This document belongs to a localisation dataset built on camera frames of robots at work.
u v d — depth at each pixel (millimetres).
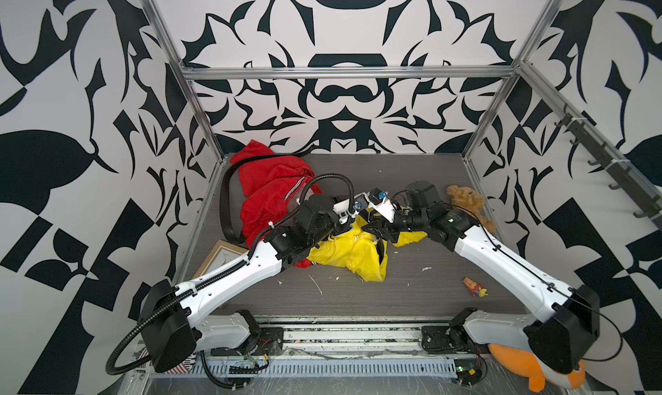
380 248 760
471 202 942
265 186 916
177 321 388
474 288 814
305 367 713
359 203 598
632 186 553
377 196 626
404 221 636
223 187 1081
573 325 387
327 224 540
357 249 772
